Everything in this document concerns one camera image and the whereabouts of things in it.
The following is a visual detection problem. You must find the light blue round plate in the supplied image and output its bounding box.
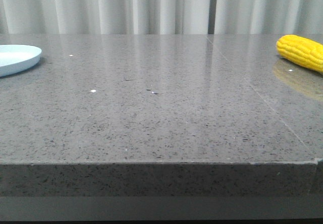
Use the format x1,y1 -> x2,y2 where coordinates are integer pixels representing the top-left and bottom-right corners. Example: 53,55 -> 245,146
1,44 -> 42,77

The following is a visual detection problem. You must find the yellow corn cob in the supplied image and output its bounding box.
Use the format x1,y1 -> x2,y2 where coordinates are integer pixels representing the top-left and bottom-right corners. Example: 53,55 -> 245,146
276,34 -> 322,74

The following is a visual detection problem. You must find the grey pleated curtain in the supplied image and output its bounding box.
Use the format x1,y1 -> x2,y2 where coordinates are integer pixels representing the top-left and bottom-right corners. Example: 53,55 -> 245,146
1,0 -> 322,34

